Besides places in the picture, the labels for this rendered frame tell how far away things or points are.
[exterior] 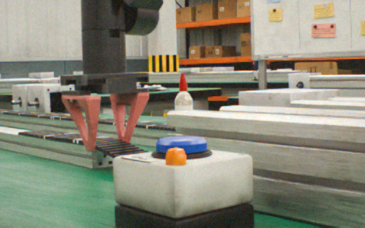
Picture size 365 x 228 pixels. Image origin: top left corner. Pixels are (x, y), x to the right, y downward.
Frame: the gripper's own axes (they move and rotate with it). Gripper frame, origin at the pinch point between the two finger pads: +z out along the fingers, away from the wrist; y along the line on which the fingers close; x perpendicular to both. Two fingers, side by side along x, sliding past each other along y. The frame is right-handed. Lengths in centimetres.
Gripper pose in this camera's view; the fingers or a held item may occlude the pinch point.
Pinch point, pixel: (107, 143)
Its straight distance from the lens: 81.7
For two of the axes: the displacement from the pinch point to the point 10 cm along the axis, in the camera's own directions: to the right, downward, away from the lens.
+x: -6.3, -0.4, 7.8
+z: 0.3, 10.0, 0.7
